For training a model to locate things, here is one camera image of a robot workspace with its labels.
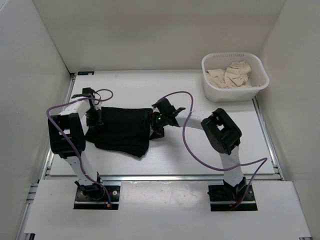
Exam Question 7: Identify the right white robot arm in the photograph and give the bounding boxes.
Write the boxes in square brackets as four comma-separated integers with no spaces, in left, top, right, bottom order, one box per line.
[150,98,246,200]

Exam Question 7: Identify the beige trousers in basket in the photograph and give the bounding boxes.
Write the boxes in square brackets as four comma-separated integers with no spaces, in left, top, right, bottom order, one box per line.
[205,60,252,89]

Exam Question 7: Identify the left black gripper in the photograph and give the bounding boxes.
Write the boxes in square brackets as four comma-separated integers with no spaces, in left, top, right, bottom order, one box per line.
[84,107,103,133]

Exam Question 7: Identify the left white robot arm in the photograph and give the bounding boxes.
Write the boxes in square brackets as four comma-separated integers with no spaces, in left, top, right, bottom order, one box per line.
[46,87,107,201]

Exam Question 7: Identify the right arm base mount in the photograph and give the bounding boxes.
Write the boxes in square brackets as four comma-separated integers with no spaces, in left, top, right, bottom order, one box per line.
[207,185,258,212]

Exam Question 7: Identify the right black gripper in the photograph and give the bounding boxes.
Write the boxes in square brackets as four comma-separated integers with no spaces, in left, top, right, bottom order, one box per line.
[137,111,168,140]

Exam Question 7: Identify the aluminium frame rail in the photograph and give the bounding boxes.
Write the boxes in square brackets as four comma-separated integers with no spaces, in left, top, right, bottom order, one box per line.
[14,69,313,240]

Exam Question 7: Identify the purple cable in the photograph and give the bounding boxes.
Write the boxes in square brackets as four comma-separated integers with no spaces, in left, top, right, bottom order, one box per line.
[159,91,269,210]
[45,88,114,210]

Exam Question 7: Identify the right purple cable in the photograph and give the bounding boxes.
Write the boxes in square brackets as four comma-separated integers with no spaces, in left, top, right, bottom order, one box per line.
[159,91,269,210]

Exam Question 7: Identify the white plastic basket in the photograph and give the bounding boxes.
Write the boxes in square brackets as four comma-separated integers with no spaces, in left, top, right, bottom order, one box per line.
[201,52,270,102]

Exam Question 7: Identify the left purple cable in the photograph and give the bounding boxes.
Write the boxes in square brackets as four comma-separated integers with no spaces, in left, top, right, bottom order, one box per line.
[45,88,114,210]

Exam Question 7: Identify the white front cover board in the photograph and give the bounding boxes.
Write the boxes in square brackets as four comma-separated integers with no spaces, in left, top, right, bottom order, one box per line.
[24,180,311,240]

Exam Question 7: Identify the black trousers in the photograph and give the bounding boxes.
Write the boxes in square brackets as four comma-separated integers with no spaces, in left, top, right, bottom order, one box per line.
[85,107,153,158]

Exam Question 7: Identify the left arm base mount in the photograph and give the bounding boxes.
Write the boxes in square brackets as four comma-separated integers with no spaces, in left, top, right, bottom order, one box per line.
[73,181,121,210]

